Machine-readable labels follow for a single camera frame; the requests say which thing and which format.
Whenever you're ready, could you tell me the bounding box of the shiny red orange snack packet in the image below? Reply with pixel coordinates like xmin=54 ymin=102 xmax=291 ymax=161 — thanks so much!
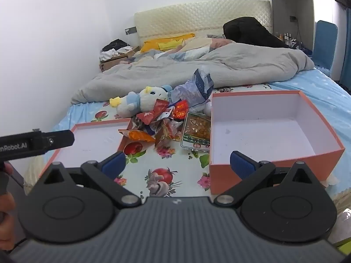
xmin=174 ymin=100 xmax=190 ymax=119

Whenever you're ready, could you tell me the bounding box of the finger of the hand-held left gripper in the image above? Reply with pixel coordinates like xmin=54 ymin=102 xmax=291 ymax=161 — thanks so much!
xmin=41 ymin=130 xmax=75 ymax=151

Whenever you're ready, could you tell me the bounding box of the white blue plush toy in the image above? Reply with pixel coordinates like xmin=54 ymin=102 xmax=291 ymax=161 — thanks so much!
xmin=110 ymin=85 xmax=173 ymax=118

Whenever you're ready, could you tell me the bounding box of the grey white wall cabinet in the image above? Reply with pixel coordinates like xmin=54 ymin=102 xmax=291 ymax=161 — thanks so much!
xmin=270 ymin=0 xmax=314 ymax=51

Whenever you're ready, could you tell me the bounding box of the blue chair back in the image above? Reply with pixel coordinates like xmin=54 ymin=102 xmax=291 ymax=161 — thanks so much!
xmin=313 ymin=20 xmax=338 ymax=78

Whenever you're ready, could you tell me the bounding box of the black jacket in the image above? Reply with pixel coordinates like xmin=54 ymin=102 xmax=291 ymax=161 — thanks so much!
xmin=223 ymin=16 xmax=290 ymax=49

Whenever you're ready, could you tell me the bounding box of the person's left hand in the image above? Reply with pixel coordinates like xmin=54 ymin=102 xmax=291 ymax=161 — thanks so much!
xmin=0 ymin=162 xmax=16 ymax=252

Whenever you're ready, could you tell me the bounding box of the grey duvet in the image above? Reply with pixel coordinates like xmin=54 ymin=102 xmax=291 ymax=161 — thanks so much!
xmin=71 ymin=42 xmax=315 ymax=105

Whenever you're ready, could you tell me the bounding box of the deep orange cardboard box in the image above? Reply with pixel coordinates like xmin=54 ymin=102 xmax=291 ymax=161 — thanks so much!
xmin=209 ymin=90 xmax=345 ymax=195

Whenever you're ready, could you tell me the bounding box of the blue curtain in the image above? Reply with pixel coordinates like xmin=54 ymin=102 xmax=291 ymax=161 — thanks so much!
xmin=340 ymin=60 xmax=351 ymax=85

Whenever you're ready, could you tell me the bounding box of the yellow pillow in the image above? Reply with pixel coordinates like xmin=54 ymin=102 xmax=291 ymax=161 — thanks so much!
xmin=140 ymin=33 xmax=196 ymax=53

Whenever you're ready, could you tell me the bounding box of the blue facial tissue pack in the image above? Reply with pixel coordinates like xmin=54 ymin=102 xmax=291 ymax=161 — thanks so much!
xmin=168 ymin=68 xmax=214 ymax=110

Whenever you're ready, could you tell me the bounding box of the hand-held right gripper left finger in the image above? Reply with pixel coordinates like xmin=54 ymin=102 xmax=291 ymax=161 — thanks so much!
xmin=40 ymin=151 xmax=141 ymax=208

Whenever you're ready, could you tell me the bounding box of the black cloth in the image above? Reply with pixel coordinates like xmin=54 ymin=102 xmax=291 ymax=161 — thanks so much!
xmin=102 ymin=39 xmax=129 ymax=52

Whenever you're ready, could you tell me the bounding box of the green label clear snack packet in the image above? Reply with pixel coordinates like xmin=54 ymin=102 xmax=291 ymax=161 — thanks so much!
xmin=180 ymin=112 xmax=211 ymax=151

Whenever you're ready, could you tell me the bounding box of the patterned pastel blanket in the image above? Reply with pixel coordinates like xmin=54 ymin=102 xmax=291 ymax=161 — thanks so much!
xmin=129 ymin=34 xmax=236 ymax=63

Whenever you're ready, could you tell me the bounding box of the group of small bottles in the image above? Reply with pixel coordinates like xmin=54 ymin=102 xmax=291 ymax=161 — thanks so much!
xmin=276 ymin=32 xmax=292 ymax=44

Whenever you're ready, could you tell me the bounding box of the shallow orange box lid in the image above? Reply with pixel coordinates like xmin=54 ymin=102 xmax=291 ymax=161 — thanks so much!
xmin=38 ymin=118 xmax=132 ymax=181

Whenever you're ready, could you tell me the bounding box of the wooden nightstand with clutter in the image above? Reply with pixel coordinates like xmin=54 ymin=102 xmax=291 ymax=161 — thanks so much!
xmin=99 ymin=50 xmax=138 ymax=73

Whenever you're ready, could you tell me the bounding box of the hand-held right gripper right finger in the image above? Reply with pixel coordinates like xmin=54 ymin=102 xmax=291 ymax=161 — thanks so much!
xmin=213 ymin=151 xmax=320 ymax=206

